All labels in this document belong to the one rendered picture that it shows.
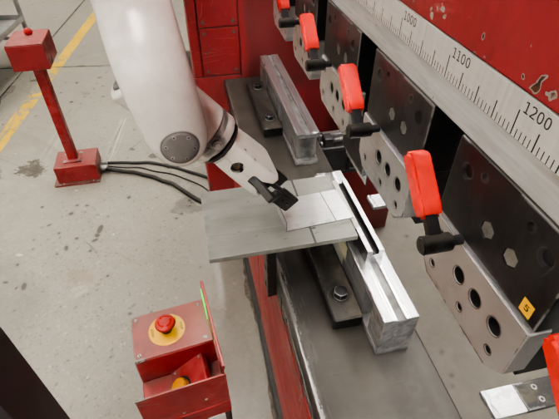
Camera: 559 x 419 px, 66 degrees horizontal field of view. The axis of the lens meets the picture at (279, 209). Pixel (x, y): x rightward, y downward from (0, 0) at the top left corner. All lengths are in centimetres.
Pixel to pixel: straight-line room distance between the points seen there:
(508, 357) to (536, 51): 24
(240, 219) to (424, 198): 45
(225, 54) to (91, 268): 119
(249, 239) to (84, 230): 172
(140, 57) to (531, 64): 36
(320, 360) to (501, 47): 56
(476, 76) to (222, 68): 125
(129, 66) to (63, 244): 192
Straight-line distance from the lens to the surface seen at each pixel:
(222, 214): 81
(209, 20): 152
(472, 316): 45
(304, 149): 113
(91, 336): 197
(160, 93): 50
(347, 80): 57
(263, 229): 78
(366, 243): 77
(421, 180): 42
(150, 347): 92
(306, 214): 80
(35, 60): 238
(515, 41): 37
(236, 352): 179
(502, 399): 65
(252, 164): 65
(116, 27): 53
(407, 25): 50
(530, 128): 36
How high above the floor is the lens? 154
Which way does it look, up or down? 42 degrees down
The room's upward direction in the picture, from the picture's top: straight up
